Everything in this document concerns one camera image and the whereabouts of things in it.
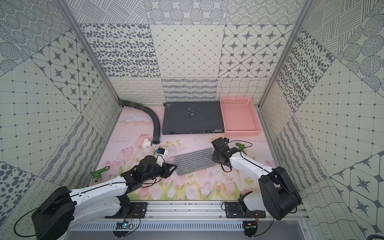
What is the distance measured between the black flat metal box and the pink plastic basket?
0.04 metres

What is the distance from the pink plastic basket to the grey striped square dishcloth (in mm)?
209

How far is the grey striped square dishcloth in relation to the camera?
2.88 feet

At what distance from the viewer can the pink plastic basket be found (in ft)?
3.32

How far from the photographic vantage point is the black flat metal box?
3.40 ft
